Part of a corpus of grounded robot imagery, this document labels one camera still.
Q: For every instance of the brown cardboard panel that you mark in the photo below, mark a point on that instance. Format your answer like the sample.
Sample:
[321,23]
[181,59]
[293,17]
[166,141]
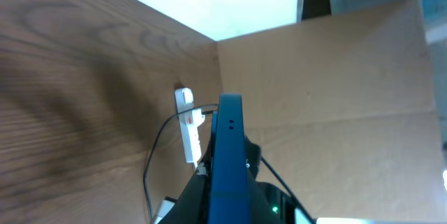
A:
[343,109]

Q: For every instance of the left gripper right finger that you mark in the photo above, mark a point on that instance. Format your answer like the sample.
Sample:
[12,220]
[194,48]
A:
[260,211]

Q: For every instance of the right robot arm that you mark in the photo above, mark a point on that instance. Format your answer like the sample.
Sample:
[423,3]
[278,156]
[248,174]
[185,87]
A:
[284,205]

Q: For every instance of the white charger adapter plug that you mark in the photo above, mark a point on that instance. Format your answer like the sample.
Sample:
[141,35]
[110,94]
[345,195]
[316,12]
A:
[192,117]

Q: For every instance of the white power strip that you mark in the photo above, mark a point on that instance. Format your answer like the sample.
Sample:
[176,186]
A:
[190,137]

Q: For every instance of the blue Galaxy smartphone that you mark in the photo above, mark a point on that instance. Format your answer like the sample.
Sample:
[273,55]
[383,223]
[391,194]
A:
[229,193]

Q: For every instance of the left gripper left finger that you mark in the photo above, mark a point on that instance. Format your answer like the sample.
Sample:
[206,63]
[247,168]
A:
[192,206]

